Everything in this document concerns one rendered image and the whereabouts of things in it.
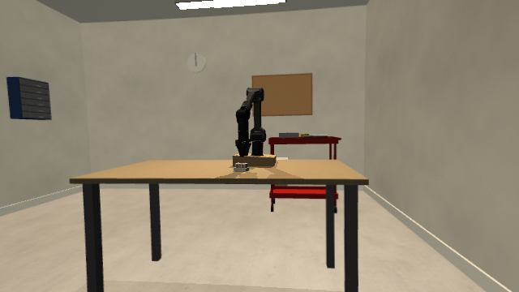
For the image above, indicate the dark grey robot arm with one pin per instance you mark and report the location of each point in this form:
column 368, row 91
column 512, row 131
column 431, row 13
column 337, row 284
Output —
column 255, row 95

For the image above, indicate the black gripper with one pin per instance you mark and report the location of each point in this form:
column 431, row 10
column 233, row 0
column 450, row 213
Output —
column 243, row 149

